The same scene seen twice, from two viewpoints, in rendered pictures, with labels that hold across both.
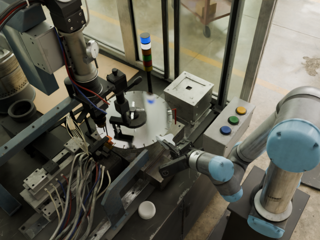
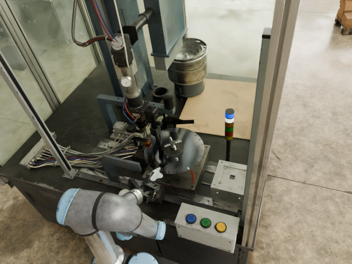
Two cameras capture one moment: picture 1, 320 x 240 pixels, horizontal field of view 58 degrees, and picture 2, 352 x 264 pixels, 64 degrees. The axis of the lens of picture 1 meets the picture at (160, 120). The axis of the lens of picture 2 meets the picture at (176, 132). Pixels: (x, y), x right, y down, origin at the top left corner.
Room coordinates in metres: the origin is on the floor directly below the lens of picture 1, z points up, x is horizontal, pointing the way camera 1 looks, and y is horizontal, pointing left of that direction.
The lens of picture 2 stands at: (0.60, -0.89, 2.11)
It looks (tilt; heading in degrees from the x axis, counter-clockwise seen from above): 45 degrees down; 75
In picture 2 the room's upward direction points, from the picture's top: 9 degrees counter-clockwise
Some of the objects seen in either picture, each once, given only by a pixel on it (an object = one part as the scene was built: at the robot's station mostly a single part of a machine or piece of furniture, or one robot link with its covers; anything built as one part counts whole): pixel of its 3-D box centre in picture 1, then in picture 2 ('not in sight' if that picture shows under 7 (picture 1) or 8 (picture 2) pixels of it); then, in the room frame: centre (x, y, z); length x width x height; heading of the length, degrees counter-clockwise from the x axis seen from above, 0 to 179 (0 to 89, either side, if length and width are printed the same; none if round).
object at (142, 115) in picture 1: (133, 115); (173, 147); (0.83, 0.11, 0.96); 0.11 x 0.11 x 0.03
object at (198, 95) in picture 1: (188, 98); (231, 185); (1.04, -0.15, 0.82); 0.18 x 0.18 x 0.15; 49
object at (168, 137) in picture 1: (166, 138); (157, 174); (0.69, -0.02, 0.96); 0.09 x 0.06 x 0.03; 38
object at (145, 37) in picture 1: (145, 38); (229, 113); (1.12, 0.04, 1.14); 0.05 x 0.04 x 0.03; 49
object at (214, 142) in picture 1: (228, 129); (207, 227); (0.82, -0.31, 0.82); 0.28 x 0.11 x 0.15; 139
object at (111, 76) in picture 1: (118, 91); (153, 120); (0.76, 0.14, 1.17); 0.06 x 0.05 x 0.20; 130
